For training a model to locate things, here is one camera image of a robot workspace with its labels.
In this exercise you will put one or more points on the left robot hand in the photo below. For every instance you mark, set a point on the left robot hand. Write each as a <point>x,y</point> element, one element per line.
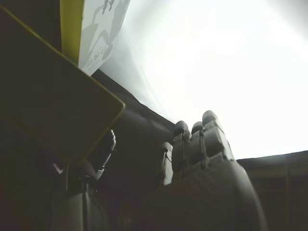
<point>207,192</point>

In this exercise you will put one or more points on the yellow book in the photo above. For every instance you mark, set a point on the yellow book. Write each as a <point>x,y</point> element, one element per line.
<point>48,96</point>

